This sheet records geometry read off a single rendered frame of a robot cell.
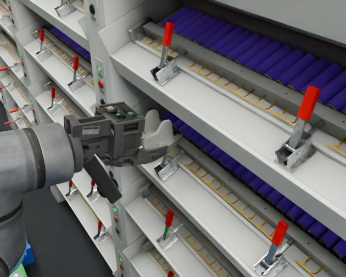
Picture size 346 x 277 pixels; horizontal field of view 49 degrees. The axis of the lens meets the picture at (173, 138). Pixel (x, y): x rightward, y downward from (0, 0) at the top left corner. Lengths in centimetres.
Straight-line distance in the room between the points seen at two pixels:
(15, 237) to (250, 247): 35
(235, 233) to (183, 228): 27
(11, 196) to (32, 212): 124
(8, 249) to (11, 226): 3
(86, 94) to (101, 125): 45
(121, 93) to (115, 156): 22
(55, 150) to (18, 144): 5
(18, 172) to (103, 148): 14
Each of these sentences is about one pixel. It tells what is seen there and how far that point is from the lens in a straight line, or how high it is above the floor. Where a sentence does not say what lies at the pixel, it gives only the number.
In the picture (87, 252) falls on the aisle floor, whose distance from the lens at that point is 159.
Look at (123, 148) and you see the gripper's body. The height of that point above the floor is 85.
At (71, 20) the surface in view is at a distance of 96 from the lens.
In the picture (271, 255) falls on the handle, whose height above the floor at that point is 77.
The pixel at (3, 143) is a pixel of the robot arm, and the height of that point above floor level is 91.
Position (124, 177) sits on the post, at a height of 62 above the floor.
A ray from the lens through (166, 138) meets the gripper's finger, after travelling 66.
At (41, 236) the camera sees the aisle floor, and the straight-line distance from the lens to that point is 170.
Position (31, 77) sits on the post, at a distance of 149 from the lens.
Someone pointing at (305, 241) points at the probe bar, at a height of 78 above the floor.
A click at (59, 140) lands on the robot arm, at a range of 56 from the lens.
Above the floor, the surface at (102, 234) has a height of 17.
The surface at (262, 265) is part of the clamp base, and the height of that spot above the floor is 74.
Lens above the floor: 120
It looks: 34 degrees down
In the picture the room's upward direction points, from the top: straight up
